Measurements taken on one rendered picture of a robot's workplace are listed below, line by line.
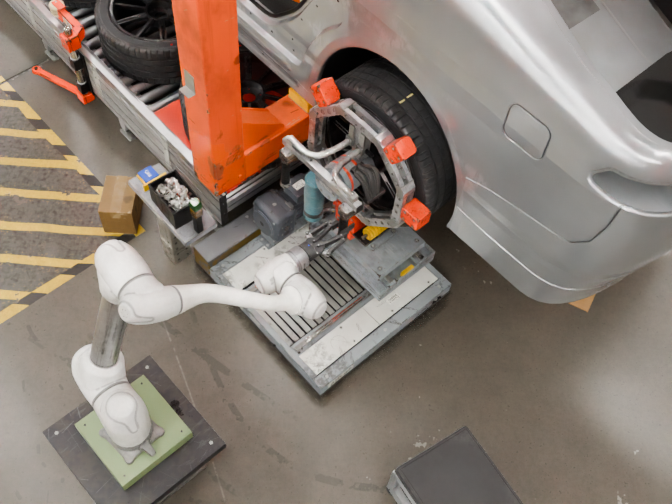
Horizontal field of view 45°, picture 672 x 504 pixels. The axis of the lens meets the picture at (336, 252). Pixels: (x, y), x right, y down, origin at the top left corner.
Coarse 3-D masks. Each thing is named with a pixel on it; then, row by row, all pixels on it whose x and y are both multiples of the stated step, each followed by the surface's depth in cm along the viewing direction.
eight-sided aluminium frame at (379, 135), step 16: (320, 112) 315; (336, 112) 305; (352, 112) 300; (320, 128) 331; (368, 128) 296; (384, 128) 296; (320, 144) 337; (384, 144) 294; (320, 160) 338; (384, 160) 298; (400, 176) 299; (400, 192) 301; (368, 208) 338; (400, 208) 309; (368, 224) 335; (384, 224) 325; (400, 224) 319
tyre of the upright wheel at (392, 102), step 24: (360, 72) 312; (384, 72) 307; (360, 96) 302; (384, 96) 297; (408, 96) 298; (384, 120) 299; (408, 120) 295; (432, 120) 298; (432, 144) 298; (432, 168) 300; (432, 192) 306
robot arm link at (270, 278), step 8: (280, 256) 293; (288, 256) 293; (272, 264) 290; (280, 264) 290; (288, 264) 290; (296, 264) 293; (264, 272) 288; (272, 272) 288; (280, 272) 288; (288, 272) 288; (296, 272) 289; (256, 280) 289; (264, 280) 287; (272, 280) 288; (280, 280) 287; (264, 288) 288; (272, 288) 289; (280, 288) 288
